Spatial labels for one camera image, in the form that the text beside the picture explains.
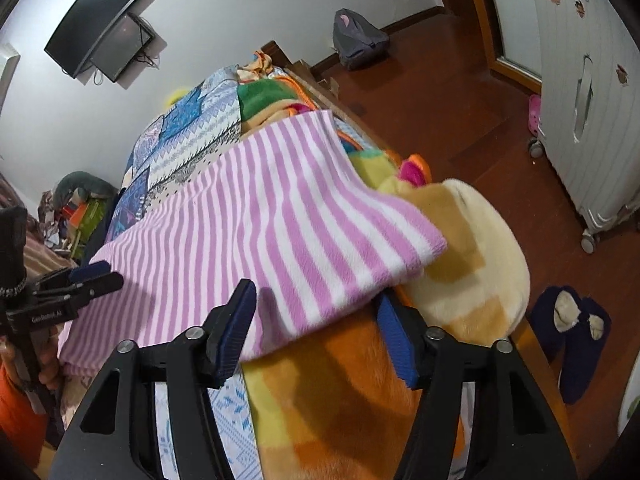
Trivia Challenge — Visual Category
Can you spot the colourful fleece blanket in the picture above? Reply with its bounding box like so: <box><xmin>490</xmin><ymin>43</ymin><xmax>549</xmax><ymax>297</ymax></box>
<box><xmin>235</xmin><ymin>50</ymin><xmax>532</xmax><ymax>480</ymax></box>

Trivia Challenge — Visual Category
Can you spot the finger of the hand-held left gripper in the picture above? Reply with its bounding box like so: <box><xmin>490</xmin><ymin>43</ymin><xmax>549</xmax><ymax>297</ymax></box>
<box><xmin>74</xmin><ymin>272</ymin><xmax>125</xmax><ymax>307</ymax></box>
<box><xmin>69</xmin><ymin>260</ymin><xmax>112</xmax><ymax>285</ymax></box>

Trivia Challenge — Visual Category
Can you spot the grey backpack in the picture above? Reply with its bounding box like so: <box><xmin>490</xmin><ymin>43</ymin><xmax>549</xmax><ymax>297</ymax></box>
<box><xmin>332</xmin><ymin>8</ymin><xmax>390</xmax><ymax>71</ymax></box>

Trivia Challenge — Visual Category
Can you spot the small black wall monitor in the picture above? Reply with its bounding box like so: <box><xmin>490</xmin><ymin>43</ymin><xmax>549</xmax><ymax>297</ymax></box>
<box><xmin>89</xmin><ymin>12</ymin><xmax>155</xmax><ymax>83</ymax></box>

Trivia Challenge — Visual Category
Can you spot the wooden door frame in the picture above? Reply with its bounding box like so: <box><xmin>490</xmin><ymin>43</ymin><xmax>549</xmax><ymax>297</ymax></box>
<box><xmin>440</xmin><ymin>0</ymin><xmax>543</xmax><ymax>93</ymax></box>

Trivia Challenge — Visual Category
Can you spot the blue patchwork quilt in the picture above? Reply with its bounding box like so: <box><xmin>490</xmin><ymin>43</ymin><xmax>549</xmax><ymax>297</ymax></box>
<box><xmin>102</xmin><ymin>64</ymin><xmax>266</xmax><ymax>480</ymax></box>

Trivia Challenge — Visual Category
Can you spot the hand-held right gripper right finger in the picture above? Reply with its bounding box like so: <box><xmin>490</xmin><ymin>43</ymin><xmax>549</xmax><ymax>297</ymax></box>
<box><xmin>377</xmin><ymin>292</ymin><xmax>578</xmax><ymax>480</ymax></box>

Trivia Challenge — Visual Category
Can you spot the white hard-shell suitcase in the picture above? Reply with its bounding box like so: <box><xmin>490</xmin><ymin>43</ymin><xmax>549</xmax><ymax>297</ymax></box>
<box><xmin>522</xmin><ymin>0</ymin><xmax>640</xmax><ymax>253</ymax></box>

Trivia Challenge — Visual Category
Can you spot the pile of clutter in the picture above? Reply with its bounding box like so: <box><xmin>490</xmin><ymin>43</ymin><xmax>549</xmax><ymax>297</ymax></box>
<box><xmin>37</xmin><ymin>190</ymin><xmax>121</xmax><ymax>261</ymax></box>

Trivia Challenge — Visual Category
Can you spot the pink clog shoe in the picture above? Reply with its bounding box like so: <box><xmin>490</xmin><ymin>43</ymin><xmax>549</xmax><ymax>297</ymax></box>
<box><xmin>527</xmin><ymin>94</ymin><xmax>543</xmax><ymax>136</ymax></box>

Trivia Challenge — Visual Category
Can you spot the black wall television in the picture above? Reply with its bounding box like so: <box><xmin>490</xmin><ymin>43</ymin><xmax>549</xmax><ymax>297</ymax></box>
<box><xmin>44</xmin><ymin>0</ymin><xmax>145</xmax><ymax>80</ymax></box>

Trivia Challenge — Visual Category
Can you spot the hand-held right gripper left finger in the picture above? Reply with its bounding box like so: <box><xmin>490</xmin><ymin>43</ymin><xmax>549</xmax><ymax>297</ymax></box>
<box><xmin>50</xmin><ymin>278</ymin><xmax>258</xmax><ymax>480</ymax></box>

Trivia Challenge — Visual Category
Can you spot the silver chain strap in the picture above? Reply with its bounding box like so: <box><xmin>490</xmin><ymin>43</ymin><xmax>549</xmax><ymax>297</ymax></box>
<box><xmin>0</xmin><ymin>272</ymin><xmax>27</xmax><ymax>301</ymax></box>

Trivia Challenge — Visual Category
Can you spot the person's left forearm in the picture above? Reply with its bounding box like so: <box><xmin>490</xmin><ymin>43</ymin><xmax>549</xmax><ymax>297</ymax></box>
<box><xmin>0</xmin><ymin>355</ymin><xmax>53</xmax><ymax>468</ymax></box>

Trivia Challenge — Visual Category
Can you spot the person's left hand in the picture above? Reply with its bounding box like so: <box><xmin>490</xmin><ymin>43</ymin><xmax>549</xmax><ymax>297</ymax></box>
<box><xmin>37</xmin><ymin>332</ymin><xmax>64</xmax><ymax>393</ymax></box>

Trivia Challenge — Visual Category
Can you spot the pink striped fleece towel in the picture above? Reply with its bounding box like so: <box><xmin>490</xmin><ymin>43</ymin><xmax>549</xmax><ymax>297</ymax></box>
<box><xmin>57</xmin><ymin>109</ymin><xmax>448</xmax><ymax>376</ymax></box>

